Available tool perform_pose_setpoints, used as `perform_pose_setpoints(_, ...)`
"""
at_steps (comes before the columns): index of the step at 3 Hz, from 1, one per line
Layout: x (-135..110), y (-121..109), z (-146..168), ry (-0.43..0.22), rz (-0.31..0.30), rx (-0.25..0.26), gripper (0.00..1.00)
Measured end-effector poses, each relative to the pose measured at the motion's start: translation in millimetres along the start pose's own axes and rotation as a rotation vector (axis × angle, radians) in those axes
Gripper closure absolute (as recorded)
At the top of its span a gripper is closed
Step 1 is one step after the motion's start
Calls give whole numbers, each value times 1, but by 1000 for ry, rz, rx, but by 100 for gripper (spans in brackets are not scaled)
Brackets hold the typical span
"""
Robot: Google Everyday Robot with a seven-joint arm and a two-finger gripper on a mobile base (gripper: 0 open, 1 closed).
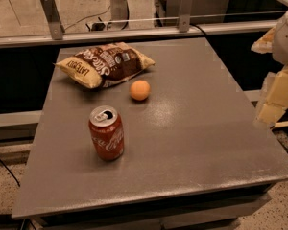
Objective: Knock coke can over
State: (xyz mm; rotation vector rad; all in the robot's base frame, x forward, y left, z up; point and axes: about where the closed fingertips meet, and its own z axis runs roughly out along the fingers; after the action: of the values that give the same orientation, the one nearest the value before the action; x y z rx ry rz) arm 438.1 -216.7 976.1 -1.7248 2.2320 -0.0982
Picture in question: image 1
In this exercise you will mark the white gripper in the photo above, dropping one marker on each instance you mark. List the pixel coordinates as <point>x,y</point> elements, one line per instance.
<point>286,40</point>

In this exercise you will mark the red coke can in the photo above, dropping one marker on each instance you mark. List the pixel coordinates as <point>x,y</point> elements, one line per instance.
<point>107,133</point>

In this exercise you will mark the orange fruit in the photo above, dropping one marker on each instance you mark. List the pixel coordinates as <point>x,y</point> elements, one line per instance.
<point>140,90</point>

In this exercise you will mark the yellow brown chip bag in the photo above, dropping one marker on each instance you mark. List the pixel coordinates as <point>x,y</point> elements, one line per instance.
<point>105,66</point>

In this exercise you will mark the right metal rail bracket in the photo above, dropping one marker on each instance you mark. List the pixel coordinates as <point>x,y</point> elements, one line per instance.
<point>184,15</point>

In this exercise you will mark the metal rail bracket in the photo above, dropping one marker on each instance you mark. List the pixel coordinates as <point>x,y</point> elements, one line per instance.
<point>184,15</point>
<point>53,19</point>

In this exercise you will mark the horizontal metal rail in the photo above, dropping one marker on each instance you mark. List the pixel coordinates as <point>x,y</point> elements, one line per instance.
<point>144,34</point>

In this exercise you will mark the left metal rail bracket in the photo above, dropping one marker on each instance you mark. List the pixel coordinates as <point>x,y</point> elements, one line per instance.
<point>53,19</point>

